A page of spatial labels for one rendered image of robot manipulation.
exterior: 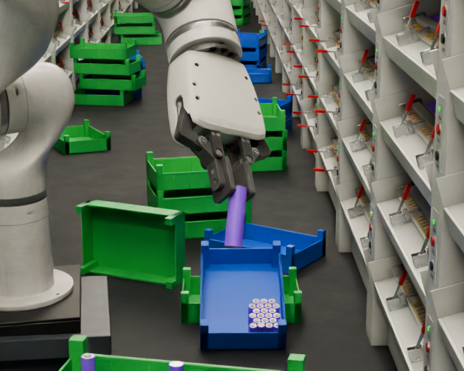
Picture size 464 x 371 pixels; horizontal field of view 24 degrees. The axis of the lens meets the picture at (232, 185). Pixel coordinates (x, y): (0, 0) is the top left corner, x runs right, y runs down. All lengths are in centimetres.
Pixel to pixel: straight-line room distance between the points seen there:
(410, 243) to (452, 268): 39
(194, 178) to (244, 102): 213
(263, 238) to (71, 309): 143
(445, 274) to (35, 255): 73
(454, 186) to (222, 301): 104
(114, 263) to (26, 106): 125
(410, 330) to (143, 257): 103
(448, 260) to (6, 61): 79
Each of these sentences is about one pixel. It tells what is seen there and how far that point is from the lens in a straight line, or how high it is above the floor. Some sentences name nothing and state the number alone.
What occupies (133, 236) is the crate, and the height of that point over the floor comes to 11.
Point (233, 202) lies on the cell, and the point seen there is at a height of 71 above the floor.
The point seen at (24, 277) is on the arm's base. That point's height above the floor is 36.
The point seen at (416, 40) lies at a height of 75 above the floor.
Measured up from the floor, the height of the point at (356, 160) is 35.
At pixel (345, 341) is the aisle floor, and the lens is 260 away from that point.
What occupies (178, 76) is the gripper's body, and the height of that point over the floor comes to 83.
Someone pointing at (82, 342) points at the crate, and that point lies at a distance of 138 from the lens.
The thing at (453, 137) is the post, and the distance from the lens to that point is 173.
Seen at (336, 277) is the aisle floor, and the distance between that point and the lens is 302.
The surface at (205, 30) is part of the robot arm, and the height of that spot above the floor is 88.
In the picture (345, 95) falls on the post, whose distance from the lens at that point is 312.
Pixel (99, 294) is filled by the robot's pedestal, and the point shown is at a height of 28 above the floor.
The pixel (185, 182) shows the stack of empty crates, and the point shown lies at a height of 18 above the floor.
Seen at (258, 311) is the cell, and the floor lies 8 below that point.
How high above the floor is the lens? 101
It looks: 15 degrees down
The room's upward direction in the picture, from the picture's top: straight up
